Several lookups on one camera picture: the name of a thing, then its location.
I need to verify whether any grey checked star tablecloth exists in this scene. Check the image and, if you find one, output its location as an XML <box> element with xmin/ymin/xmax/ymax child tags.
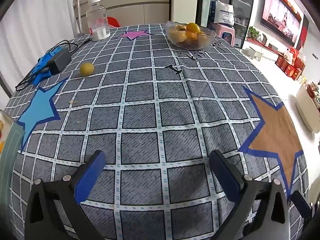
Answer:
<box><xmin>5</xmin><ymin>24</ymin><xmax>313</xmax><ymax>240</ymax></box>

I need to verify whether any wall television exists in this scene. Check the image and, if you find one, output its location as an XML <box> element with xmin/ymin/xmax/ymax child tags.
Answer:
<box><xmin>260</xmin><ymin>0</ymin><xmax>303</xmax><ymax>47</ymax></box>

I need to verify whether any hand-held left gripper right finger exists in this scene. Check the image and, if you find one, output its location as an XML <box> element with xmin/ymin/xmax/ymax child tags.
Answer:
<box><xmin>209</xmin><ymin>149</ymin><xmax>292</xmax><ymax>240</ymax></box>

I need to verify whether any clear plastic bottle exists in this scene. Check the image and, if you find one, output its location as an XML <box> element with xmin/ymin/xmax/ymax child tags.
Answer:
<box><xmin>86</xmin><ymin>0</ymin><xmax>111</xmax><ymax>42</ymax></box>

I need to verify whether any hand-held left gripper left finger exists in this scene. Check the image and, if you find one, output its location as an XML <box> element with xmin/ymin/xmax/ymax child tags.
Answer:
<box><xmin>24</xmin><ymin>150</ymin><xmax>107</xmax><ymax>240</ymax></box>

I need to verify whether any white counter cabinet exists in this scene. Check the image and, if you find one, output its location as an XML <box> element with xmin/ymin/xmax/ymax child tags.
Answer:
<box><xmin>72</xmin><ymin>0</ymin><xmax>173</xmax><ymax>34</ymax></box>

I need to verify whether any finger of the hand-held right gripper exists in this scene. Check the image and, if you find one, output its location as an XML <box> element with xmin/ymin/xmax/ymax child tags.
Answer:
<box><xmin>291</xmin><ymin>190</ymin><xmax>313</xmax><ymax>220</ymax></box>

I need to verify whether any round orange with stem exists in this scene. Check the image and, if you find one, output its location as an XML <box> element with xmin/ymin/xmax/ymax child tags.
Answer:
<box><xmin>186</xmin><ymin>22</ymin><xmax>201</xmax><ymax>34</ymax></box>

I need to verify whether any black power adapter with cable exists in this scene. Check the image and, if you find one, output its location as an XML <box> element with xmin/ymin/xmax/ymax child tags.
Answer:
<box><xmin>15</xmin><ymin>38</ymin><xmax>92</xmax><ymax>92</ymax></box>

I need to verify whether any white shallow tray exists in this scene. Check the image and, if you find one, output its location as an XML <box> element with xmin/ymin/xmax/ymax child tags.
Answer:
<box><xmin>0</xmin><ymin>109</ymin><xmax>25</xmax><ymax>180</ymax></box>

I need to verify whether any small white bench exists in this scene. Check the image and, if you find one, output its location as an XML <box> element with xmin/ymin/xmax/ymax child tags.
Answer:
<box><xmin>241</xmin><ymin>45</ymin><xmax>264</xmax><ymax>62</ymax></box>

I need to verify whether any white curtain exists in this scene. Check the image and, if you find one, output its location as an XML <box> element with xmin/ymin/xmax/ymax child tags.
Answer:
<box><xmin>0</xmin><ymin>0</ymin><xmax>80</xmax><ymax>100</ymax></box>

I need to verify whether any clear glass bowl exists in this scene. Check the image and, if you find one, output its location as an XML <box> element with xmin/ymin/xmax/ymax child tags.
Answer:
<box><xmin>165</xmin><ymin>21</ymin><xmax>217</xmax><ymax>50</ymax></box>

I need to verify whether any small yellow-green citrus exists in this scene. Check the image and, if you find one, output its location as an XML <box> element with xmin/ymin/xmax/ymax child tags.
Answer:
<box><xmin>79</xmin><ymin>62</ymin><xmax>95</xmax><ymax>77</ymax></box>

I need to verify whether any stack of red gift boxes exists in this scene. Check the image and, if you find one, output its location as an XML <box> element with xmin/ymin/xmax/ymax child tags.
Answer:
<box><xmin>275</xmin><ymin>47</ymin><xmax>305</xmax><ymax>80</ymax></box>

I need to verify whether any small potted plant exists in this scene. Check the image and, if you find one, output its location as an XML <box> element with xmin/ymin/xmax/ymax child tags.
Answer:
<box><xmin>247</xmin><ymin>26</ymin><xmax>260</xmax><ymax>40</ymax></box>

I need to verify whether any red plastic stool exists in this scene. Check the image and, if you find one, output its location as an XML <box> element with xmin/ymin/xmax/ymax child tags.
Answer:
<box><xmin>107</xmin><ymin>17</ymin><xmax>121</xmax><ymax>28</ymax></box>

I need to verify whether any heap of golden berries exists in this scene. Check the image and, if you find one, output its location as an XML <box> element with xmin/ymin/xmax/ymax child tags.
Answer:
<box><xmin>168</xmin><ymin>24</ymin><xmax>208</xmax><ymax>48</ymax></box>

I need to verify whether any white shopping bag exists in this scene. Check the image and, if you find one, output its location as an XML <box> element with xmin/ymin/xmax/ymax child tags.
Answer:
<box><xmin>214</xmin><ymin>0</ymin><xmax>235</xmax><ymax>26</ymax></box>

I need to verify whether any glass door display cabinet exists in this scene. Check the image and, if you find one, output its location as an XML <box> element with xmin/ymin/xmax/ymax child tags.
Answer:
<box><xmin>200</xmin><ymin>0</ymin><xmax>255</xmax><ymax>49</ymax></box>

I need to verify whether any white pole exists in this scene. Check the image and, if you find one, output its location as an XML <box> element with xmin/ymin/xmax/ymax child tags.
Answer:
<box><xmin>76</xmin><ymin>0</ymin><xmax>83</xmax><ymax>34</ymax></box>

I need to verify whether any pink plastic stool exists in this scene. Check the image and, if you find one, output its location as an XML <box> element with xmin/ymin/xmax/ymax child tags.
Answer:
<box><xmin>207</xmin><ymin>22</ymin><xmax>235</xmax><ymax>47</ymax></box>

